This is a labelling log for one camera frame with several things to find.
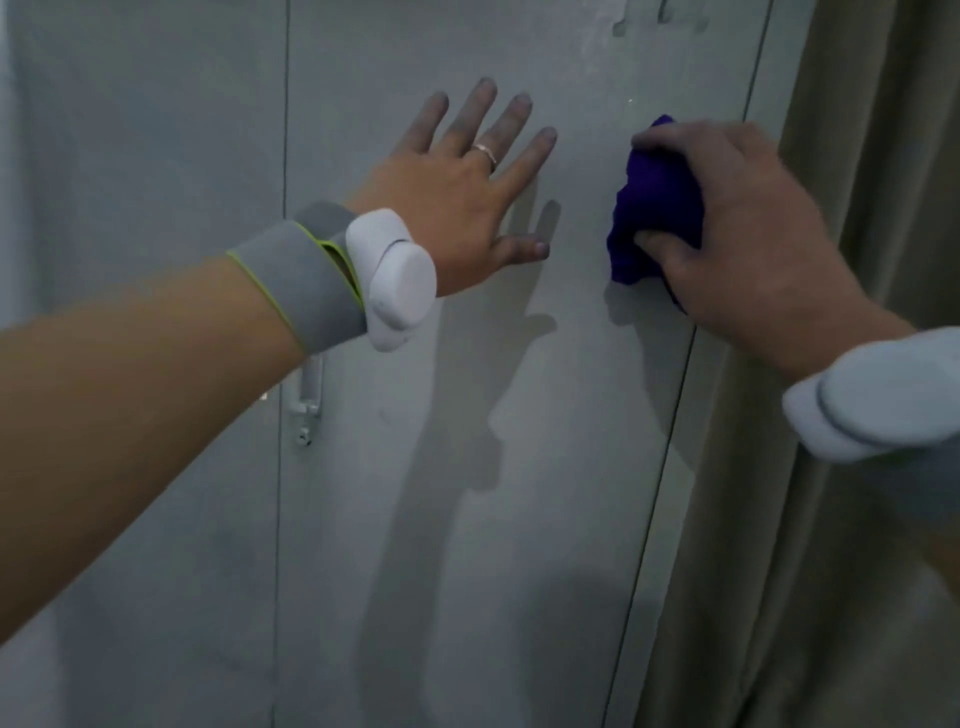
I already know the person's right hand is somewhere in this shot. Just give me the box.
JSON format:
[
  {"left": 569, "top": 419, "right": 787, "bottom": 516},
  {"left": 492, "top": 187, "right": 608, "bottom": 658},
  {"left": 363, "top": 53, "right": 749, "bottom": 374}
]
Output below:
[{"left": 629, "top": 118, "right": 918, "bottom": 384}]

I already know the person's left hand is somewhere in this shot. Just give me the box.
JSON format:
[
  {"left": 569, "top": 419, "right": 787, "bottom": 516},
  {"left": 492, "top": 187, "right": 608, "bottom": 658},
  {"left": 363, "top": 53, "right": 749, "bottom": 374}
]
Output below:
[{"left": 346, "top": 77, "right": 560, "bottom": 298}]

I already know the purple cleaning cloth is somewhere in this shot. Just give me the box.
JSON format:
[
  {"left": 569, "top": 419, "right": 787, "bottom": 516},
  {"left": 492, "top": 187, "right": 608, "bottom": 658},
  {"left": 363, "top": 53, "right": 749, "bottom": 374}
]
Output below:
[{"left": 605, "top": 113, "right": 708, "bottom": 316}]

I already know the grey metal cabinet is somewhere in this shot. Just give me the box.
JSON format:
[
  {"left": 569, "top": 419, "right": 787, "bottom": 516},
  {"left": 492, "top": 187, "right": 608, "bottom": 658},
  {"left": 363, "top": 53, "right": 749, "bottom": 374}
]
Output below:
[{"left": 0, "top": 0, "right": 819, "bottom": 728}]

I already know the person's left forearm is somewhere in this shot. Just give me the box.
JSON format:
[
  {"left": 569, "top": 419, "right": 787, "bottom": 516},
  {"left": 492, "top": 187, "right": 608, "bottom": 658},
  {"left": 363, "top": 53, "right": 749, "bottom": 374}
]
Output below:
[{"left": 0, "top": 254, "right": 307, "bottom": 646}]

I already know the white left wrist tracker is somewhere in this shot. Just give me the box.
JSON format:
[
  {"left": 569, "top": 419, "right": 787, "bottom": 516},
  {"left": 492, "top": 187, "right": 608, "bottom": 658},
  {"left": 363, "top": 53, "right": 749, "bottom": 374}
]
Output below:
[{"left": 344, "top": 208, "right": 439, "bottom": 354}]

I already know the white wrist tracker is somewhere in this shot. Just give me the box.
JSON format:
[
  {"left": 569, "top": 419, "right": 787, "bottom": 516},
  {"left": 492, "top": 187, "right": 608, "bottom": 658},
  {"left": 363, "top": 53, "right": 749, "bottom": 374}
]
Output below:
[
  {"left": 344, "top": 208, "right": 439, "bottom": 354},
  {"left": 781, "top": 326, "right": 960, "bottom": 465}
]

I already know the grey left wristband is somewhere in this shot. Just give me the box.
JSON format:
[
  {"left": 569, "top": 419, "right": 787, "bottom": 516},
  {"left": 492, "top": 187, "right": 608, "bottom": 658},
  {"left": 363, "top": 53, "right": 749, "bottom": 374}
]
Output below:
[{"left": 226, "top": 198, "right": 369, "bottom": 358}]

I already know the grey wristband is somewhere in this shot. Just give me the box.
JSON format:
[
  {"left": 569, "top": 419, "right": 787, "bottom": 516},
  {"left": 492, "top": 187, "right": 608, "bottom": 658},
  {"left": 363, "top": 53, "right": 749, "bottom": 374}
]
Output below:
[
  {"left": 847, "top": 431, "right": 960, "bottom": 553},
  {"left": 226, "top": 198, "right": 369, "bottom": 358}
]

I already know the white right wrist tracker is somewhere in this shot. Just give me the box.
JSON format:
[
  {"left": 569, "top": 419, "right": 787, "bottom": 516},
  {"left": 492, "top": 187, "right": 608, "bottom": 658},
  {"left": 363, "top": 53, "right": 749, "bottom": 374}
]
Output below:
[{"left": 781, "top": 326, "right": 960, "bottom": 465}]

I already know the grey right wristband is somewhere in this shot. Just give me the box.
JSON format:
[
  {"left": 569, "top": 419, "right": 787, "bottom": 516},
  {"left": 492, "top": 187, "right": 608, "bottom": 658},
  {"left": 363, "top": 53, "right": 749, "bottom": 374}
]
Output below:
[{"left": 847, "top": 431, "right": 960, "bottom": 553}]

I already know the olive curtain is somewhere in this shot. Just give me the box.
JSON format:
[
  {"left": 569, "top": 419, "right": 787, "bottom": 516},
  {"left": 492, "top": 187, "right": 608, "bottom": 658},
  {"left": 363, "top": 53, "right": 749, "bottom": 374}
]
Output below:
[{"left": 633, "top": 0, "right": 960, "bottom": 728}]

